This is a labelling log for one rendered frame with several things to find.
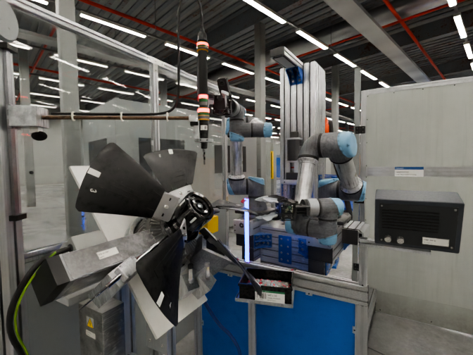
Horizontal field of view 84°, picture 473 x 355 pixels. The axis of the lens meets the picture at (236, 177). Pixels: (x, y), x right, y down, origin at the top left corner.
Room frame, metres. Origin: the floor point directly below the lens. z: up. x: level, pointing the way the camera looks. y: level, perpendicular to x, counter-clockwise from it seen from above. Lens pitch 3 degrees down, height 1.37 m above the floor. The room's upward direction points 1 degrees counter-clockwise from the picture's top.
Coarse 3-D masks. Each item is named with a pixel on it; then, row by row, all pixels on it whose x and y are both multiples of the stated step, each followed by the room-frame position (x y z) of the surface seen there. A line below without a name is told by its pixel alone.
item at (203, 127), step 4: (200, 28) 1.00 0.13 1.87; (204, 28) 1.00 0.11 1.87; (200, 32) 0.99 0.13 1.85; (204, 32) 0.99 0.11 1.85; (200, 36) 0.99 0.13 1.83; (204, 36) 0.99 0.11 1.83; (200, 40) 1.02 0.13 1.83; (204, 40) 1.02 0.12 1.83; (200, 120) 0.99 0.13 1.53; (204, 120) 0.99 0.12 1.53; (208, 120) 1.01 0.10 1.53; (200, 124) 0.99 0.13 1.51; (204, 124) 0.99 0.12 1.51; (200, 128) 0.99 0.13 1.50; (204, 128) 0.99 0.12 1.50; (200, 132) 0.99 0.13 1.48; (204, 132) 0.99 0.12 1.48; (200, 136) 1.00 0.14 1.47; (204, 136) 0.99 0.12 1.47; (204, 144) 0.99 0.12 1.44; (204, 148) 0.99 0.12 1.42
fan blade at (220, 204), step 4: (220, 200) 1.25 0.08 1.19; (224, 200) 1.26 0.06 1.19; (212, 204) 1.14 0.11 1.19; (216, 204) 1.14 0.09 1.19; (220, 204) 1.15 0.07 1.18; (224, 204) 1.14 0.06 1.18; (228, 204) 1.15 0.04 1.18; (232, 204) 1.18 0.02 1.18; (220, 208) 1.01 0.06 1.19; (224, 208) 1.02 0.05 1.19; (228, 208) 1.03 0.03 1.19; (232, 208) 1.05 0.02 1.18; (236, 208) 1.07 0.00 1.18; (240, 208) 1.10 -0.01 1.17; (244, 208) 1.13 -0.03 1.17; (248, 208) 1.19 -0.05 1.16; (248, 212) 1.10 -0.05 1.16; (252, 212) 1.12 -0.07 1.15
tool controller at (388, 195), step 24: (384, 192) 1.01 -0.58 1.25; (408, 192) 0.98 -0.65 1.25; (432, 192) 0.95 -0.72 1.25; (456, 192) 0.93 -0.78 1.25; (384, 216) 0.97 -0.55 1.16; (408, 216) 0.93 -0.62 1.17; (432, 216) 0.89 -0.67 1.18; (456, 216) 0.86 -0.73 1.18; (384, 240) 0.99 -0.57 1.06; (408, 240) 0.95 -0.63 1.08; (432, 240) 0.91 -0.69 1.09; (456, 240) 0.88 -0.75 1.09
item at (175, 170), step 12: (144, 156) 1.08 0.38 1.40; (156, 156) 1.09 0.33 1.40; (168, 156) 1.10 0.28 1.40; (180, 156) 1.11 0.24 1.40; (192, 156) 1.13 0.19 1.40; (156, 168) 1.05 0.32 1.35; (168, 168) 1.05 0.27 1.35; (180, 168) 1.05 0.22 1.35; (192, 168) 1.06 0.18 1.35; (168, 180) 1.01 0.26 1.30; (180, 180) 1.01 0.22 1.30; (192, 180) 1.01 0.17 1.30; (168, 192) 0.98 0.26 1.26
